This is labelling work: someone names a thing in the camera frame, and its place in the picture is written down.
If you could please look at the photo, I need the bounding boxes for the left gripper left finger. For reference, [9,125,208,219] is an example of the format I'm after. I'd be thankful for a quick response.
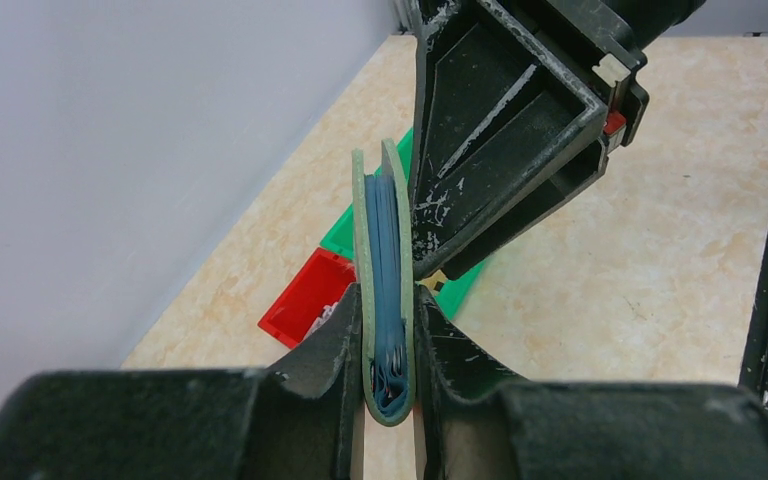
[0,284,364,479]

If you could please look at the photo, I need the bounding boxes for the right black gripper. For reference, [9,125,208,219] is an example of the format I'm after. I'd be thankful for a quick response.
[410,1,704,280]

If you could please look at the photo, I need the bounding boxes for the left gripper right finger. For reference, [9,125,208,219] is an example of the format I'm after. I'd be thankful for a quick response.
[414,286,768,479]

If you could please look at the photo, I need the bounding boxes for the grey-green card holder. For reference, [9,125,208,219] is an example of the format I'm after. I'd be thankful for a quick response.
[352,138,416,427]

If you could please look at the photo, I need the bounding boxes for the white cards in red bin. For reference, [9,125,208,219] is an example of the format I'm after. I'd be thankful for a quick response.
[305,302,338,338]

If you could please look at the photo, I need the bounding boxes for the gold card in green bin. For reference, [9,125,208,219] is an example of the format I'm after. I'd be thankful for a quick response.
[420,271,448,295]

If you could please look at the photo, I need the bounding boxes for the right green plastic bin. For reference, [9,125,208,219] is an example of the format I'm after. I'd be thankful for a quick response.
[435,262,486,321]

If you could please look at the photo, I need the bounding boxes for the green plastic bin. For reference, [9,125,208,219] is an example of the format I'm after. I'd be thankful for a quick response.
[435,262,486,321]
[319,127,418,261]

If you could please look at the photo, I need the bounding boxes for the red plastic bin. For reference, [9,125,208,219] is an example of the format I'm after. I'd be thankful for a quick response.
[257,247,356,349]

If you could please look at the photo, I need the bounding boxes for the middle green plastic bin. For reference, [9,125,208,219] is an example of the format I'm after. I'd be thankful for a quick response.
[319,127,418,261]

